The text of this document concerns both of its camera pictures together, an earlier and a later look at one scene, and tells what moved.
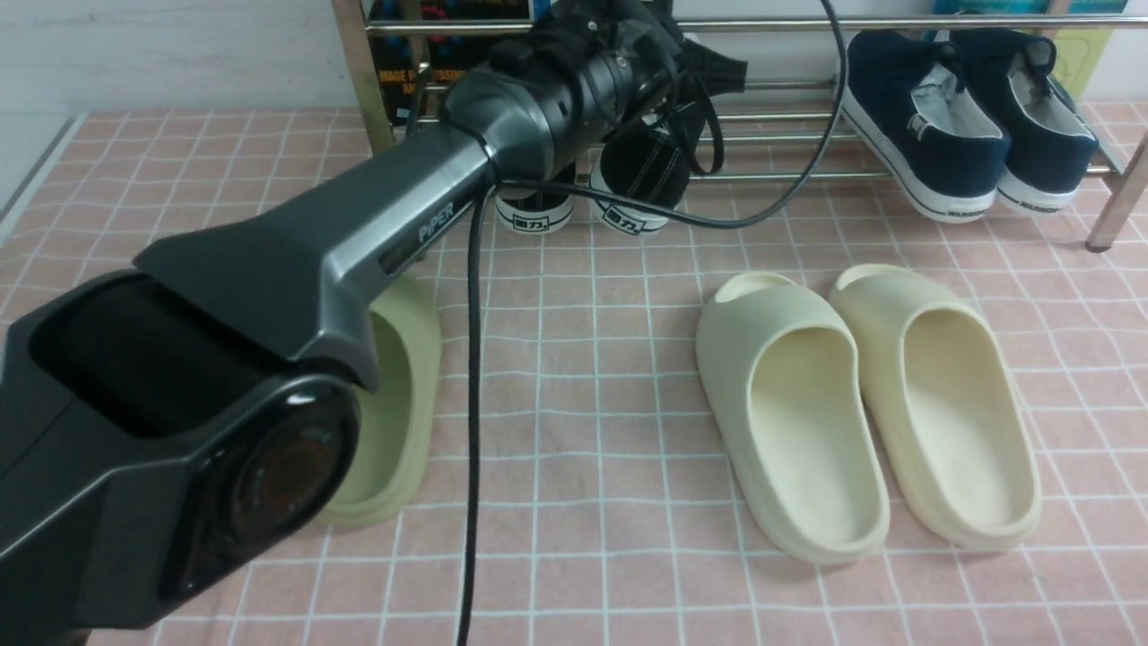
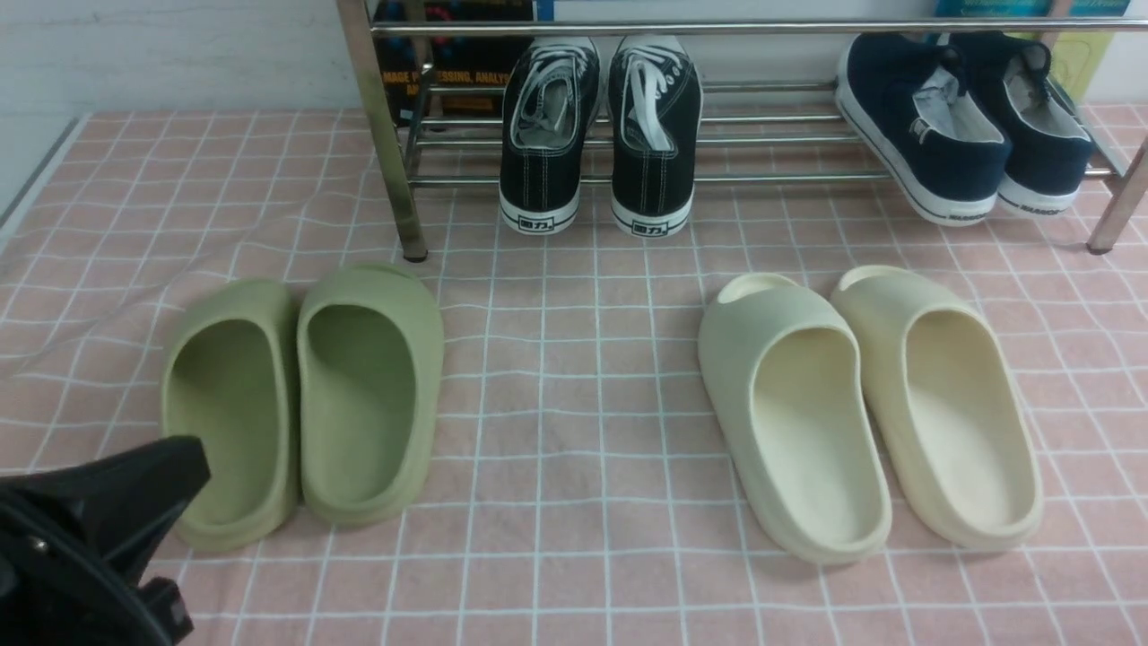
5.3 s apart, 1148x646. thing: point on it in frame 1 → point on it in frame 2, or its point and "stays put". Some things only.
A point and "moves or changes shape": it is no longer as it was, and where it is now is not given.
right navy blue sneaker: [1051, 144] stays put
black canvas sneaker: [644, 161] moves or changes shape
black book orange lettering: [417, 67] stays put
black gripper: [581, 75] → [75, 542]
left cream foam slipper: [779, 362] stays put
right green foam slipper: [400, 418] stays put
